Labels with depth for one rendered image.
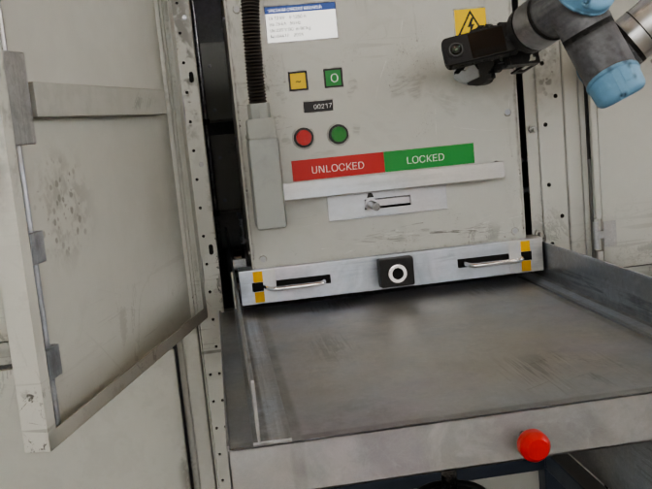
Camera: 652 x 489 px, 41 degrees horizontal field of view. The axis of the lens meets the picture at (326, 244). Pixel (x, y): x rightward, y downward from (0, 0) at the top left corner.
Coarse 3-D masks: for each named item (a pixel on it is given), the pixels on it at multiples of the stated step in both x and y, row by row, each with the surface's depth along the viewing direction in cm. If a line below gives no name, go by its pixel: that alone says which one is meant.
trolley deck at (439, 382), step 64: (320, 320) 141; (384, 320) 137; (448, 320) 133; (512, 320) 129; (576, 320) 126; (320, 384) 107; (384, 384) 104; (448, 384) 102; (512, 384) 100; (576, 384) 98; (640, 384) 96; (256, 448) 88; (320, 448) 89; (384, 448) 90; (448, 448) 91; (512, 448) 92; (576, 448) 93
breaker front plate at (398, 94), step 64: (320, 0) 145; (384, 0) 146; (448, 0) 148; (320, 64) 146; (384, 64) 148; (320, 128) 148; (384, 128) 149; (448, 128) 151; (512, 128) 152; (384, 192) 151; (448, 192) 152; (512, 192) 154; (256, 256) 149; (320, 256) 151
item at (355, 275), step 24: (528, 240) 154; (312, 264) 150; (336, 264) 150; (360, 264) 151; (432, 264) 152; (456, 264) 153; (240, 288) 149; (312, 288) 150; (336, 288) 151; (360, 288) 151; (384, 288) 152
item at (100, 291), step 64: (0, 0) 92; (64, 0) 112; (128, 0) 135; (0, 64) 89; (64, 64) 111; (128, 64) 133; (0, 128) 89; (64, 128) 109; (128, 128) 131; (0, 192) 90; (64, 192) 108; (128, 192) 129; (192, 192) 151; (0, 256) 91; (64, 256) 107; (128, 256) 127; (64, 320) 106; (128, 320) 126; (192, 320) 146; (64, 384) 104; (128, 384) 117
